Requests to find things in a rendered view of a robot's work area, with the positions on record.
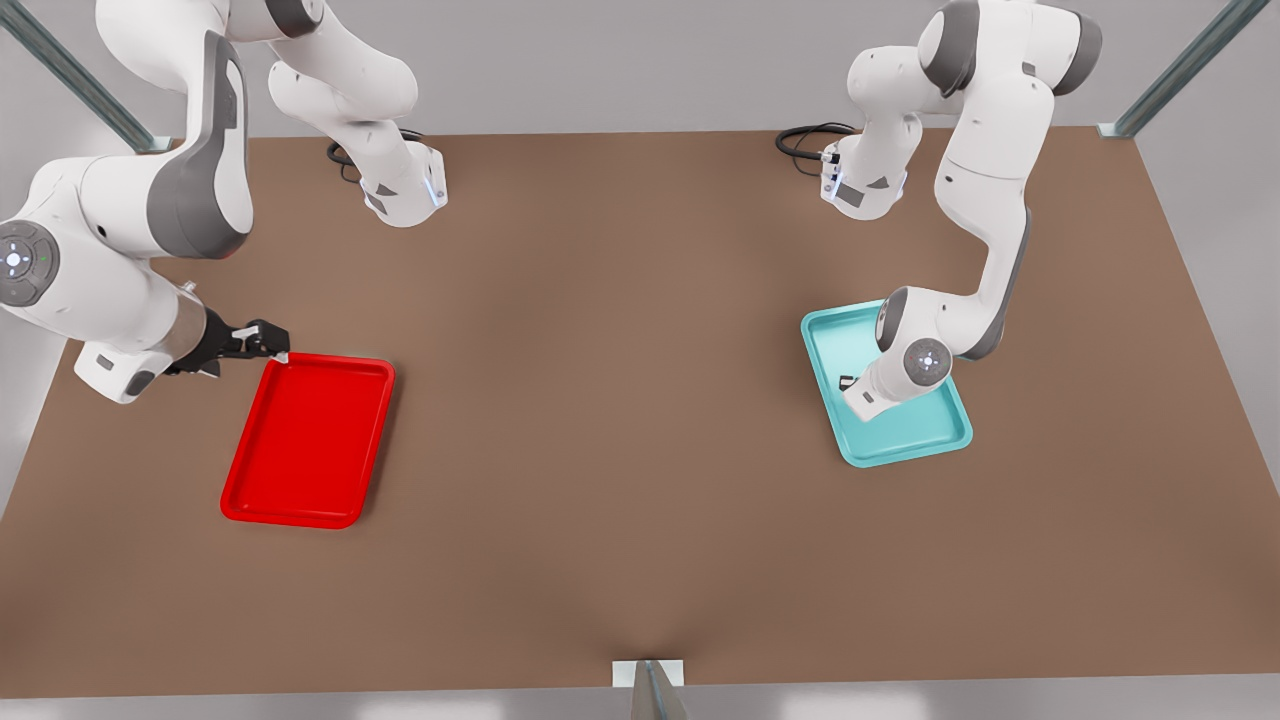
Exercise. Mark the teal rectangular tray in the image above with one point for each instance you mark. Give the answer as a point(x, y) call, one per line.
point(925, 425)

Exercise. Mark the red rectangular tray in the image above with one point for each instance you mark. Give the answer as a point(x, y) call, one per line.
point(308, 440)

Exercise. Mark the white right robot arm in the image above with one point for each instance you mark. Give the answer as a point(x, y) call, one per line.
point(100, 230)

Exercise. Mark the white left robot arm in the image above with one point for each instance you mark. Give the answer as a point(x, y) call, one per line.
point(985, 150)

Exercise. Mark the silver frame post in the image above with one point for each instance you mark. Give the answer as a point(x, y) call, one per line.
point(1180, 70)
point(652, 690)
point(70, 70)

